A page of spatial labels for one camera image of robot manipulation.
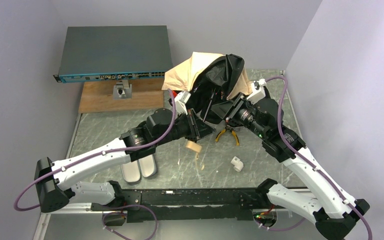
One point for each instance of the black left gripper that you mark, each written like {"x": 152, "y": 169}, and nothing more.
{"x": 195, "y": 124}

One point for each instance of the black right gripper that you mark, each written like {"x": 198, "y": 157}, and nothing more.
{"x": 233, "y": 110}

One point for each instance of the beige umbrella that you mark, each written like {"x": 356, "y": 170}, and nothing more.
{"x": 210, "y": 78}

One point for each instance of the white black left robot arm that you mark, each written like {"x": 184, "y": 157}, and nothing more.
{"x": 60, "y": 182}

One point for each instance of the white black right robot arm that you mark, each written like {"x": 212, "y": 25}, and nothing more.
{"x": 333, "y": 211}

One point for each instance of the white plastic pipe fitting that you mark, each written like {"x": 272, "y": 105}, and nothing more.
{"x": 237, "y": 164}

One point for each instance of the wooden board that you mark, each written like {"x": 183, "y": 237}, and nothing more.
{"x": 97, "y": 96}

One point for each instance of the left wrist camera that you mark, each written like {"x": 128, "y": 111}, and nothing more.
{"x": 180, "y": 102}

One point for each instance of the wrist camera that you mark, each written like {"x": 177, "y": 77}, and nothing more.
{"x": 180, "y": 102}
{"x": 258, "y": 91}

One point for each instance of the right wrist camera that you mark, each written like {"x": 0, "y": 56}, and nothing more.
{"x": 258, "y": 91}

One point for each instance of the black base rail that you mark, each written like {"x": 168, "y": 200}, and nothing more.
{"x": 194, "y": 204}

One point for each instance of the grey metal stand bracket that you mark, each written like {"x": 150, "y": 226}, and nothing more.
{"x": 122, "y": 90}

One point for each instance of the grey network switch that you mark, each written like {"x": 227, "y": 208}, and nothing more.
{"x": 105, "y": 53}

